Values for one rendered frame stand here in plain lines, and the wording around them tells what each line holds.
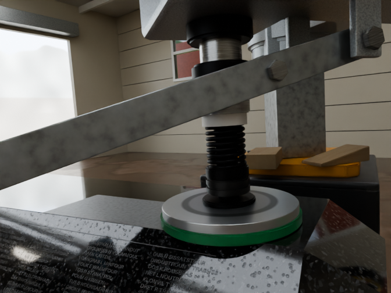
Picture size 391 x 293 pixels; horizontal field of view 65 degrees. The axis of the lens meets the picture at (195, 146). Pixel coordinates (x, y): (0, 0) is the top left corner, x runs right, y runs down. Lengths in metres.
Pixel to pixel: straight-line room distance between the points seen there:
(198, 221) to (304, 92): 0.92
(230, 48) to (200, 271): 0.31
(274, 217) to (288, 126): 0.84
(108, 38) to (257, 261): 9.44
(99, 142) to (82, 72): 8.56
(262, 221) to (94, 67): 8.88
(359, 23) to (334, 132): 6.00
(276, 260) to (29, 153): 0.31
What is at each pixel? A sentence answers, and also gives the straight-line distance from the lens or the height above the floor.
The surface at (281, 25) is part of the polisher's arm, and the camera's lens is 1.21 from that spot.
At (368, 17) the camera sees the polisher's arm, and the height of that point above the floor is 1.09.
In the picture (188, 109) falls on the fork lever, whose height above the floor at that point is 0.98.
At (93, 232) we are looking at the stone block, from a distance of 0.56.
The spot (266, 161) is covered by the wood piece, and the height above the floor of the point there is 0.81.
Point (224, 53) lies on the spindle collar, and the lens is 0.46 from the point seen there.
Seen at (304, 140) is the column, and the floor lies 0.85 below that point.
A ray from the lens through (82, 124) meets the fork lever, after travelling 0.38.
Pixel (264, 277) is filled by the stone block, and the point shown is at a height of 0.77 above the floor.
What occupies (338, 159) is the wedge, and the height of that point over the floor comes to 0.80.
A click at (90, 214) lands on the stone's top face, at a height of 0.80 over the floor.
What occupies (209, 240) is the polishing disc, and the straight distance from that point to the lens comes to 0.41.
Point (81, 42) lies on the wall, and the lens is 9.11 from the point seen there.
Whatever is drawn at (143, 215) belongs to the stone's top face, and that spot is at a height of 0.80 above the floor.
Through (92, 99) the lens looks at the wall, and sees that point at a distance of 8.98.
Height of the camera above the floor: 0.97
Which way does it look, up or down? 6 degrees down
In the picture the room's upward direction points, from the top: 4 degrees counter-clockwise
